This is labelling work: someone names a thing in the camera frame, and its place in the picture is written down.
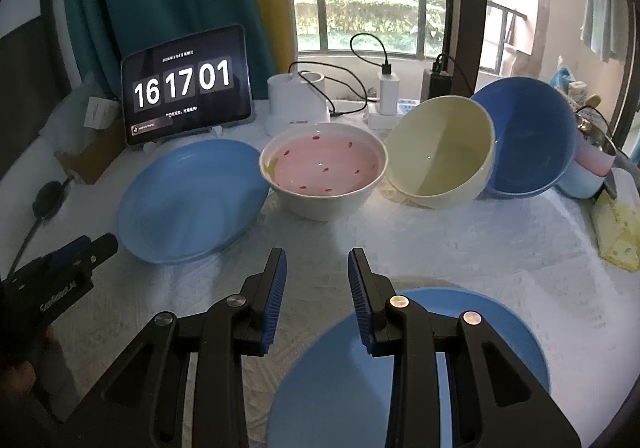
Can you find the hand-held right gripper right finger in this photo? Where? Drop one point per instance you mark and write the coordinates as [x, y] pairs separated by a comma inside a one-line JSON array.
[[361, 298]]

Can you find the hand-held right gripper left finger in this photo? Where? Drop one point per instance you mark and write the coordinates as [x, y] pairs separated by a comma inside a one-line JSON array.
[[274, 298]]

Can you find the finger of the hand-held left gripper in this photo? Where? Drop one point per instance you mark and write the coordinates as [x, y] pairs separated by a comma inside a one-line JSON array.
[[100, 248]]

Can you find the blue plate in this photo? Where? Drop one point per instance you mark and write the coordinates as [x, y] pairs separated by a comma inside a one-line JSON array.
[[195, 200], [340, 388]]

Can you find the white bowl with red dots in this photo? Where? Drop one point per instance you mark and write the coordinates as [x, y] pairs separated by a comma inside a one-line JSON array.
[[325, 163]]

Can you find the pale yellow bowl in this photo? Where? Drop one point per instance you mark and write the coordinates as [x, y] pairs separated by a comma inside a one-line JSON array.
[[440, 153]]

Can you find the cardboard box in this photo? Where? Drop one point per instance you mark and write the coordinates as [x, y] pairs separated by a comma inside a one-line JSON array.
[[90, 158]]

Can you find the small white box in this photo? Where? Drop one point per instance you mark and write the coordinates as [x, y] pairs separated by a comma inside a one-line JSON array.
[[101, 113]]

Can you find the clear plastic bag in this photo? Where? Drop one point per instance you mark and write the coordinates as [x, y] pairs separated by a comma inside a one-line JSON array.
[[70, 113]]

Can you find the white power strip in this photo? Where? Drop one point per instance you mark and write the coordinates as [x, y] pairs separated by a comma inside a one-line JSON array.
[[385, 121]]

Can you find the tablet showing clock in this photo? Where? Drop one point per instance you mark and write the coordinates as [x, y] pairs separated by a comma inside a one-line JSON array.
[[187, 86]]

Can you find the white cylindrical cup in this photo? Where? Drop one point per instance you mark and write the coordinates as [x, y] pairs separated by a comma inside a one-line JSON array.
[[295, 103]]

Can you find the white charger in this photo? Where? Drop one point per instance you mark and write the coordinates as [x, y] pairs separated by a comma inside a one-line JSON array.
[[389, 91]]

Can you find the black charger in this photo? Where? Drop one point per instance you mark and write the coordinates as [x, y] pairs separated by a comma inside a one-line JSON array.
[[434, 83]]

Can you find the light blue bowl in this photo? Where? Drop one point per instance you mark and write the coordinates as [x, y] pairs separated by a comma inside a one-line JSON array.
[[580, 183]]

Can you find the yellow tissue pack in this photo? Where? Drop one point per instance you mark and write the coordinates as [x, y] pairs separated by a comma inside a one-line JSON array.
[[617, 228]]

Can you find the pink bowl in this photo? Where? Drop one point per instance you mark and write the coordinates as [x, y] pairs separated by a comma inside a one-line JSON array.
[[597, 163]]

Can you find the yellow curtain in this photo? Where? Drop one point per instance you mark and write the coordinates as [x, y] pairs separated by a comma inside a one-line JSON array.
[[267, 3]]

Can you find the blue bag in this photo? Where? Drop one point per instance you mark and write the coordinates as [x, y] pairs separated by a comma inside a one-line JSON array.
[[562, 78]]

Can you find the hanging light blue towel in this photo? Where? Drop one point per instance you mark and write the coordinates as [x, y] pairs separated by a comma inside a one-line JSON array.
[[602, 13]]

